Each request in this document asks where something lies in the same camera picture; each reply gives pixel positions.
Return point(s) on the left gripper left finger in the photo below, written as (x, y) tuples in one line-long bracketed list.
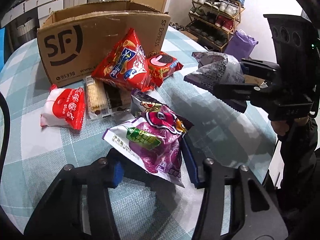
[(77, 204)]

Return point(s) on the plaid teal tablecloth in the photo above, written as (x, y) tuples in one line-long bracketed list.
[(145, 206)]

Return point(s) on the clear cracker biscuit pack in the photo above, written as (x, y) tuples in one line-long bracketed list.
[(104, 100)]

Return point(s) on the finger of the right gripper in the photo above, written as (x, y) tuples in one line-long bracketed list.
[(236, 95), (261, 69)]

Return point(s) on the red Oreo snack pack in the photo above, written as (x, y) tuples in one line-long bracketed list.
[(162, 66)]

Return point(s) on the white red balloon glue bag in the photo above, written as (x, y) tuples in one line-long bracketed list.
[(64, 107)]

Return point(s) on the small cardboard box on floor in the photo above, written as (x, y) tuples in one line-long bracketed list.
[(253, 80)]

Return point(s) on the red triangular chip bag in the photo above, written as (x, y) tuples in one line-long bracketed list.
[(126, 66)]

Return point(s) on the wooden shoe rack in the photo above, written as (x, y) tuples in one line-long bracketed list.
[(215, 21)]

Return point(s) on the brown cardboard SF box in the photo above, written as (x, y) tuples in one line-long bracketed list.
[(73, 41)]

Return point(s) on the white drawer desk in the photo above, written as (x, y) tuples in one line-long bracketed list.
[(20, 9)]

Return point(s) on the striped laundry basket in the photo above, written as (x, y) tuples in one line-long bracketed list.
[(27, 31)]

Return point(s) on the right hand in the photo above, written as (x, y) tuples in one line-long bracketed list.
[(281, 127)]

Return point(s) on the grey purple snack bag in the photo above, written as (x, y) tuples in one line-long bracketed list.
[(213, 69)]

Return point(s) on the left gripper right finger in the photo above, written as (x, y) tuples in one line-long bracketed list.
[(234, 204)]

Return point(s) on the purple cartoon snack bag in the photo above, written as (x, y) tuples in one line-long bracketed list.
[(142, 105)]

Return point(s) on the purple grape candy bag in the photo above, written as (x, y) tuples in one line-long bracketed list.
[(153, 143)]

